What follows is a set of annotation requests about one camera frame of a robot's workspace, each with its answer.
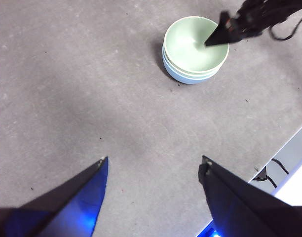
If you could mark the blue ribbed bowl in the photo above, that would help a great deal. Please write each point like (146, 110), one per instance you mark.
(188, 80)

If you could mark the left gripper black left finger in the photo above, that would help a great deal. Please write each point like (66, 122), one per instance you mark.
(74, 202)

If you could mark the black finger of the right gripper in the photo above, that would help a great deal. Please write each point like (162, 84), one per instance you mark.
(220, 34)

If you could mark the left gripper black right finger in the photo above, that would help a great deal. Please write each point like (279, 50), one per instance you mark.
(244, 209)

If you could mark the green ribbed bowl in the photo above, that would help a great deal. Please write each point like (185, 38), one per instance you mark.
(190, 73)
(190, 51)

